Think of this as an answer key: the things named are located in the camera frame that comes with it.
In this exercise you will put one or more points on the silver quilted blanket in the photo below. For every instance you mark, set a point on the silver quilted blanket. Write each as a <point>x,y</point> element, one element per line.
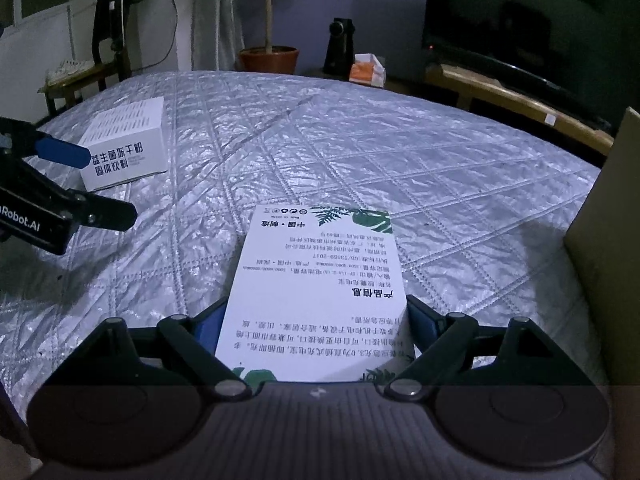
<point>350,150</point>

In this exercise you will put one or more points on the wooden television stand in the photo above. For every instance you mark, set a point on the wooden television stand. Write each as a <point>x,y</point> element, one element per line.
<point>500,96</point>

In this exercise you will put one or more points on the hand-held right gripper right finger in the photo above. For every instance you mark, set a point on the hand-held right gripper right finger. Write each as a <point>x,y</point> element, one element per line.
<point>422,325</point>

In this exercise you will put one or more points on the white notebook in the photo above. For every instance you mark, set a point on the white notebook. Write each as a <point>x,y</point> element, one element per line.
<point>70,71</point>

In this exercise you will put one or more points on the black tabletop device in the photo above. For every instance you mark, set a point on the black tabletop device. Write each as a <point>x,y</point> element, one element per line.
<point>337,55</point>

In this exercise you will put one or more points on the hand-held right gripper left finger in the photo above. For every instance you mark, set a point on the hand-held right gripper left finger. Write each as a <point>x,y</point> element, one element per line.
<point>207,330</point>

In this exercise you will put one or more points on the potted tree in terracotta pot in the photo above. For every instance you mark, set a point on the potted tree in terracotta pot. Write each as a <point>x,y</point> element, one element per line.
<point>270,59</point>

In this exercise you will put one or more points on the cardboard box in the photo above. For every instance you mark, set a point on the cardboard box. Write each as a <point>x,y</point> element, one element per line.
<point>610,260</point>

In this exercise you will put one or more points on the grey curtain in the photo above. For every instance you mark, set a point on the grey curtain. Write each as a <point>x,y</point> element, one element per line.
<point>215,20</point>

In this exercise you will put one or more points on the white box with leaf print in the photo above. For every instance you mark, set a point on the white box with leaf print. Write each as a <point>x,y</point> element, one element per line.
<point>320,280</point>

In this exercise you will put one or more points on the white box with dotted print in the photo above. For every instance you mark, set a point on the white box with dotted print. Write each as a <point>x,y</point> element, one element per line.
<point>125,130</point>

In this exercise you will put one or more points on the wooden stool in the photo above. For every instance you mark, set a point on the wooden stool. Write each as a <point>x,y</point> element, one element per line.
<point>75,87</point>

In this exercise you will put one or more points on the orange tissue box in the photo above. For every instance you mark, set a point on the orange tissue box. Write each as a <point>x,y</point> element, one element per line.
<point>365,72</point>

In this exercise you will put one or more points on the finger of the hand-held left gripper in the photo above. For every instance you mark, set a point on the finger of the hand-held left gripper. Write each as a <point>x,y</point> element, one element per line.
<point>65,152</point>
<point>105,215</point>

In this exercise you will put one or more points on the black television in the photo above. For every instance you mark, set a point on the black television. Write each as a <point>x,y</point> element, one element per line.
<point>525,10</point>

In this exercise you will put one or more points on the black standing fan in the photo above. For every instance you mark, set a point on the black standing fan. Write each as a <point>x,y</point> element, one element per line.
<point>112,35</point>

